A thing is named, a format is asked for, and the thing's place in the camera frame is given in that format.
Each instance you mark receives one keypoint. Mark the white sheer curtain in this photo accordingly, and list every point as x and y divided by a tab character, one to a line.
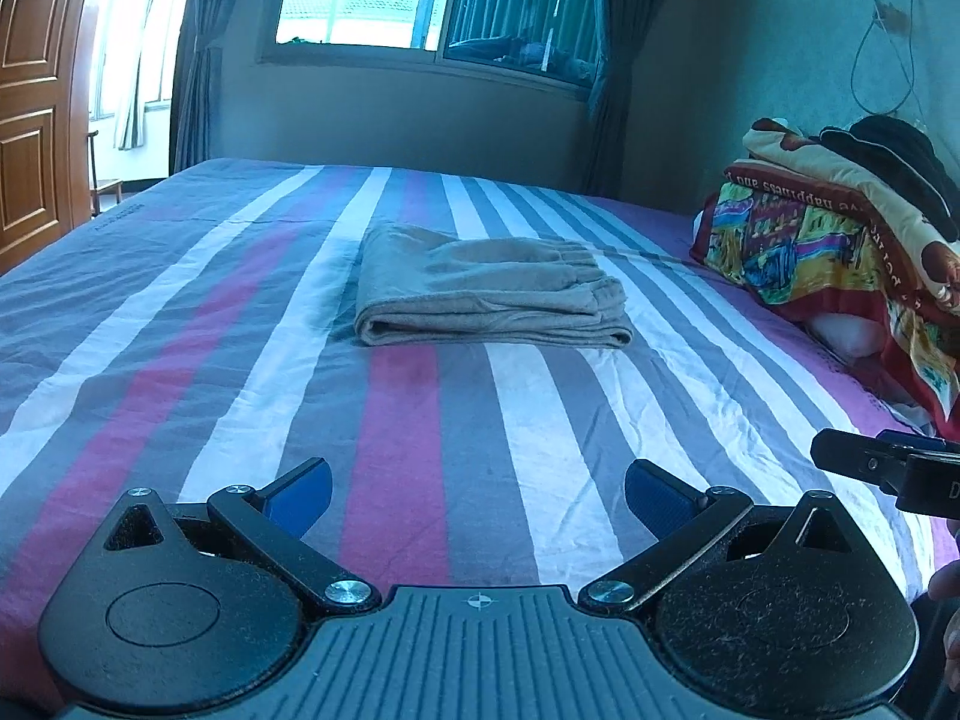
139	52

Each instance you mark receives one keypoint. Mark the beige towel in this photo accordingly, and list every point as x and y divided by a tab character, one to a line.
487	292

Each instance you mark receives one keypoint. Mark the colourful printed blanket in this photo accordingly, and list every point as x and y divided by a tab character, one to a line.
810	255

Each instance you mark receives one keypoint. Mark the wooden chair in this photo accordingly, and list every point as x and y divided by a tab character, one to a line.
105	187

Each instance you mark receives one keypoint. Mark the bright balcony window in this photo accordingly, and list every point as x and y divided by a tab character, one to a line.
101	52

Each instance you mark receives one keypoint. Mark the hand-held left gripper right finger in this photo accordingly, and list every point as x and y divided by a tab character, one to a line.
660	499

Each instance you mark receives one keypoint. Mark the white pillow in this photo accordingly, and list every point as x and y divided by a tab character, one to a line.
847	334

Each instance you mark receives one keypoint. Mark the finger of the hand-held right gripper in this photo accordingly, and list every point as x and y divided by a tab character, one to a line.
851	457
919	442

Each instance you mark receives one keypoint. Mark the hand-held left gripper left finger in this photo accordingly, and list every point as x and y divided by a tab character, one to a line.
300	499

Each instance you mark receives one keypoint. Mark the black cloth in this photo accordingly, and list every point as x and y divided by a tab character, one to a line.
900	157

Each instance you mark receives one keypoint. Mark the person's right hand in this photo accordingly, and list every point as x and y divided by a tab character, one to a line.
951	581

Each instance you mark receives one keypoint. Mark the brown wooden door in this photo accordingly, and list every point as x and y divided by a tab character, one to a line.
37	127

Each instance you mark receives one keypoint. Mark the dark blue curtain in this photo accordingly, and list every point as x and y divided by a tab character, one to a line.
199	52
622	52

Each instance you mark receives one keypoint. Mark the striped bed sheet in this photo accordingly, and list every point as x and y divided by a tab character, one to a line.
225	330

